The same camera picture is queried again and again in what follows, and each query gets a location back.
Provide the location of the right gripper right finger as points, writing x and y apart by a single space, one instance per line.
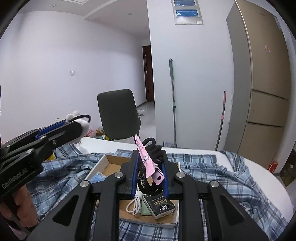
207 211

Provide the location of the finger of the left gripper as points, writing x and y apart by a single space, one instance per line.
64 134
50 128

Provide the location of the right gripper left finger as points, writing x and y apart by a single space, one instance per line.
88 208

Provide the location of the white bunny plush keychain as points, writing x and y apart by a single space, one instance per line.
83 123

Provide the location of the black Face tissue pack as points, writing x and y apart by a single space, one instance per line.
158 205

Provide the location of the pink patterned hair clip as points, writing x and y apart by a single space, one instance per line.
151 169

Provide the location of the person's left hand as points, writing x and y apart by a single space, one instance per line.
26 210

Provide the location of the blue plaid shirt cloth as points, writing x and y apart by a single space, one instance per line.
60 176

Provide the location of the open cardboard box tray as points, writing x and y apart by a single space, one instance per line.
109 165

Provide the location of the black office chair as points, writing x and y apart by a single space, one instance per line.
118 114

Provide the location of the green paper card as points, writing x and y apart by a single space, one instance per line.
146 211

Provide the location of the dark wooden door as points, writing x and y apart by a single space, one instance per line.
148 73

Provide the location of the gold three-door refrigerator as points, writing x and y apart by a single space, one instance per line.
262 79

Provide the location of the pink handled broom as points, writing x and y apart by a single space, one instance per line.
221 120

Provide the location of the wall electrical panel box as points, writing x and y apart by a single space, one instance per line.
187 12

